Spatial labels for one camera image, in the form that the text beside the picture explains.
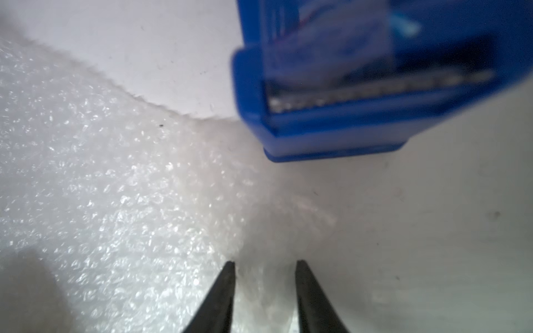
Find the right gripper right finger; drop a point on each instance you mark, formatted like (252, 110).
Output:
(315, 312)

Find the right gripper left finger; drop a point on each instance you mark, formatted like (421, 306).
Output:
(215, 314)

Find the bubble wrap sheet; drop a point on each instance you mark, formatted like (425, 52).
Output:
(116, 216)

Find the blue tape dispenser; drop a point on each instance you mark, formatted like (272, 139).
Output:
(328, 79)

